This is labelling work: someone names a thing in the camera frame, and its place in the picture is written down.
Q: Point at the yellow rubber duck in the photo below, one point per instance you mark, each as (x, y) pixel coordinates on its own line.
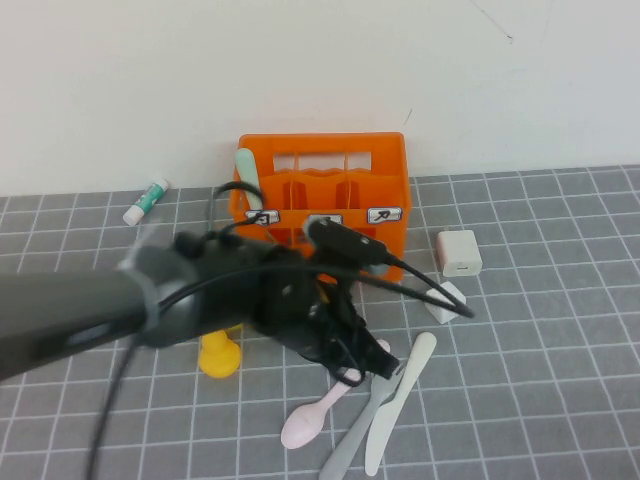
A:
(220, 357)

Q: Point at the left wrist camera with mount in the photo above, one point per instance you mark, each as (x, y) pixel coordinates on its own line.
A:
(345, 242)

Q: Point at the white foam cube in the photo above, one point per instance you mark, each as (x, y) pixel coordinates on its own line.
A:
(439, 314)

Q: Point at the pink plastic spoon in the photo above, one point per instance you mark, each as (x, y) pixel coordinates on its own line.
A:
(305, 425)

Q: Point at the grey plastic fork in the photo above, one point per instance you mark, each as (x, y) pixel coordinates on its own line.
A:
(350, 440)

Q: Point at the white USB wall charger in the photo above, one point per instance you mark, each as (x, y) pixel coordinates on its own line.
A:
(457, 252)

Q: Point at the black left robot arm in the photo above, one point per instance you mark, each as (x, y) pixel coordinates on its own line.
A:
(75, 310)

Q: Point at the mint green plastic spoon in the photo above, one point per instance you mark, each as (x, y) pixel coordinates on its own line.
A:
(247, 167)

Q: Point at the grey grid patterned mat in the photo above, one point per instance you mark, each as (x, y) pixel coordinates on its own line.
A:
(550, 375)

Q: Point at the white plastic knife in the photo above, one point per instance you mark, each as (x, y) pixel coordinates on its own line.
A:
(382, 430)

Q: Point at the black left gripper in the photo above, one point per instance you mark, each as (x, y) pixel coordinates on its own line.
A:
(295, 310)

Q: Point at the orange plastic cutlery holder crate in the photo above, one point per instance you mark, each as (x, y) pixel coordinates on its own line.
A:
(385, 150)

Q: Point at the white and green glue stick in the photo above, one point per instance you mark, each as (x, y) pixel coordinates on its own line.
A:
(145, 202)

